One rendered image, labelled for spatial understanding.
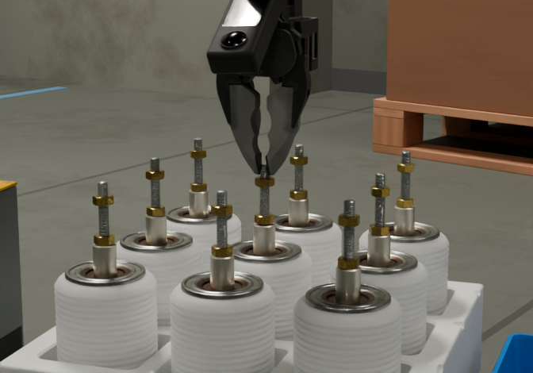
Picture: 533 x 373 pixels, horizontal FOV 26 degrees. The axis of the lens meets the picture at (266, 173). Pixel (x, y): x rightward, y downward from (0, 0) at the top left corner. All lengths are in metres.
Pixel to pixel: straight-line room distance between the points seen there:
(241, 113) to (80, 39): 3.23
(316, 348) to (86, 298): 0.22
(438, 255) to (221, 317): 0.29
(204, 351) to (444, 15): 1.92
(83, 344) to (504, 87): 1.85
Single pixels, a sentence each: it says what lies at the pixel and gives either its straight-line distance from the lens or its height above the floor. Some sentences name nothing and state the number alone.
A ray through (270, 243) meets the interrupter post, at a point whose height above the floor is 0.26.
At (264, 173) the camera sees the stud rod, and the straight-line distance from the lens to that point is 1.14.
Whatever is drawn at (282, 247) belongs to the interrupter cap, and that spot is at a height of 0.25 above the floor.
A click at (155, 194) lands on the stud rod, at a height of 0.30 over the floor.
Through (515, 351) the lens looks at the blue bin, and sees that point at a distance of 1.35.
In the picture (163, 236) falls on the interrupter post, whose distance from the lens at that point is 1.20.
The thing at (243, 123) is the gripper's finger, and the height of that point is 0.38.
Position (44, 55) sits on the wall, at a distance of 4.48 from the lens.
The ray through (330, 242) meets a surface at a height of 0.24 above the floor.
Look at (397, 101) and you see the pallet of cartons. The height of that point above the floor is 0.14.
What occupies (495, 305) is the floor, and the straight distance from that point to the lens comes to 1.83.
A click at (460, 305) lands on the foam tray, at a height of 0.18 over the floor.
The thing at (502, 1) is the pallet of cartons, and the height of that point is 0.40.
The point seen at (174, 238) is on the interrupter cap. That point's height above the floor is 0.25.
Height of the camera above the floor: 0.57
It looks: 12 degrees down
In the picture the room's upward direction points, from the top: straight up
